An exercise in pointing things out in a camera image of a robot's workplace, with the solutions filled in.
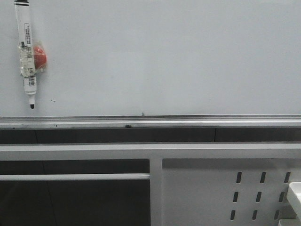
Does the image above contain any white plastic bin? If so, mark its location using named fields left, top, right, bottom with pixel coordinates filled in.
left=278, top=182, right=301, bottom=226

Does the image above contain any white metal pegboard frame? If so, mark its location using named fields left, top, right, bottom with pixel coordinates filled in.
left=0, top=143, right=301, bottom=226

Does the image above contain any aluminium whiteboard tray rail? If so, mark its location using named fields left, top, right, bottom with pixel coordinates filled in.
left=0, top=114, right=301, bottom=130

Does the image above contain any white whiteboard marker pen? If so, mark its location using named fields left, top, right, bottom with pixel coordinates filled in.
left=14, top=0, right=37, bottom=109

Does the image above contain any red round magnet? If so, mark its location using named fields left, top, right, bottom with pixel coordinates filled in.
left=33, top=45, right=47, bottom=69

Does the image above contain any large white whiteboard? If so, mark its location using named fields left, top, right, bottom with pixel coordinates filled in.
left=0, top=0, right=301, bottom=117

